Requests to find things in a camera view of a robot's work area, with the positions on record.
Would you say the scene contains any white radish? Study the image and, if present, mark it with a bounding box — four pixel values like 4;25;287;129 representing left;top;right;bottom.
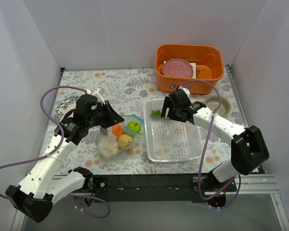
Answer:
107;132;117;142

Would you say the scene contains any green bell pepper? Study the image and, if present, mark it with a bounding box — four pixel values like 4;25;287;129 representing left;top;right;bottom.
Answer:
127;121;141;133

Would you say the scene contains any white cauliflower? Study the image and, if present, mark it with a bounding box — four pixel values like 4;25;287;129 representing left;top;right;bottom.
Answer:
98;137;119;159

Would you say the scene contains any black base bar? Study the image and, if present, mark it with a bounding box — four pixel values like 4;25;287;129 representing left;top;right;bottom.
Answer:
65;173;234;204

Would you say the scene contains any yellow pear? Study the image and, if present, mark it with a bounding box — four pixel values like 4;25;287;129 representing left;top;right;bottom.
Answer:
118;134;134;149

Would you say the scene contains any blue floral plate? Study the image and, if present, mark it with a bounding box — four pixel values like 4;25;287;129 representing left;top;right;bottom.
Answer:
54;96;80;122

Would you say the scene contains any orange soap dish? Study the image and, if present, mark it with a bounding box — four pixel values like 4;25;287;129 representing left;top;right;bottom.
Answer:
196;65;212;79

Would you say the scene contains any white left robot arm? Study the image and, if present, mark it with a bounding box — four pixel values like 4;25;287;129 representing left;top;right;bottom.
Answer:
5;94;124;222

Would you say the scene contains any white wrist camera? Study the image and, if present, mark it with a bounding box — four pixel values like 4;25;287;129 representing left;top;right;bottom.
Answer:
178;86;190;97
86;87;105;104

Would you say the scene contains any orange tangerine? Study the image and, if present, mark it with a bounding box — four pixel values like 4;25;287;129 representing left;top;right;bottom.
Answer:
112;124;123;138

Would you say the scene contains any orange plastic tub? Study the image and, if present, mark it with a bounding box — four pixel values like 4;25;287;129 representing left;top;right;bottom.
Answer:
155;44;224;95

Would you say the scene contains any pink dotted plate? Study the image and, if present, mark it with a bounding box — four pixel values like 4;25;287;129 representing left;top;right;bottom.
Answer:
161;59;194;78

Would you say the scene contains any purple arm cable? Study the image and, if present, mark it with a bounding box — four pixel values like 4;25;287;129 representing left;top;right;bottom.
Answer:
178;80;241;209
0;86;110;219

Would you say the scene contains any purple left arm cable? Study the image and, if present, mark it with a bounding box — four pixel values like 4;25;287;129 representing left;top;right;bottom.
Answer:
0;86;110;219

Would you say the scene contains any clear zip top bag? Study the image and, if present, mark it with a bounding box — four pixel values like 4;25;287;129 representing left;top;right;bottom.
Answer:
97;114;145;159

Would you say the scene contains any beige ceramic bowl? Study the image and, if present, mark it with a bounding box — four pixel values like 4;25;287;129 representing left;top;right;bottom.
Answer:
205;95;231;116

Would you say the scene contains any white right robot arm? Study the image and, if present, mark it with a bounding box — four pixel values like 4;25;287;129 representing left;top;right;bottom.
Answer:
161;89;269;191

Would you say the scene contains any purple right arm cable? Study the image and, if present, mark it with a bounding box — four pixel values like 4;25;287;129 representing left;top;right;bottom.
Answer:
178;80;241;209

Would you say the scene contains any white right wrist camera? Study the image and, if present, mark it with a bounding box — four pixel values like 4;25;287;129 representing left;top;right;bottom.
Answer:
178;86;190;97

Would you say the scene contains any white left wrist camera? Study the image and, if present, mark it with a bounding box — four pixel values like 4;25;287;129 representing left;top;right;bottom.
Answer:
86;87;105;104

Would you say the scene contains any white plastic basket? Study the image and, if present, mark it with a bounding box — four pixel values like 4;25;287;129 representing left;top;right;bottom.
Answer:
143;99;203;163

